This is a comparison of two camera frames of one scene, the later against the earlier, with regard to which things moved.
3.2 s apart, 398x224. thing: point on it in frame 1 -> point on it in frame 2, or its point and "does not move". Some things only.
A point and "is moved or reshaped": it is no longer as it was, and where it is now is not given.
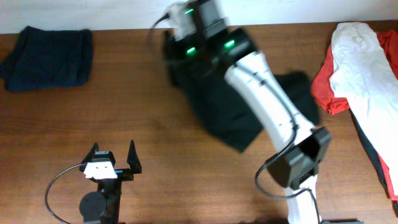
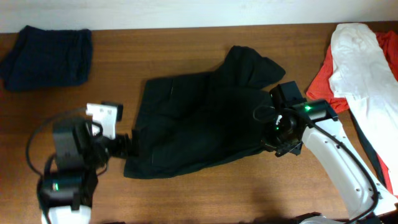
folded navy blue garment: (40, 59) does not move
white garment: (363, 75) does not move
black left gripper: (123, 173) -> (123, 145)
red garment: (321, 91) does not move
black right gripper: (170, 44) -> (277, 145)
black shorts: (207, 88) is moved or reshaped
